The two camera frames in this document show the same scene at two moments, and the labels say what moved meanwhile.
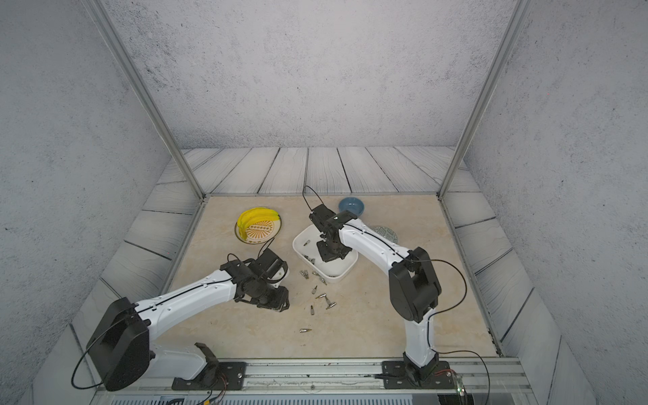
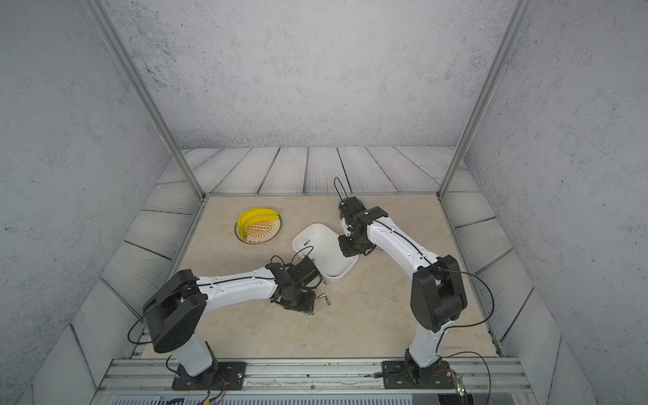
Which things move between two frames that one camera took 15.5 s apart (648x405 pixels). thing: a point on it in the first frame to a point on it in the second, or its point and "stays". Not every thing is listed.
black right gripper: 325,256 to 347,251
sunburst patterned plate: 260,231 stays
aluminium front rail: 502,382 stays
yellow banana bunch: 253,216 stays
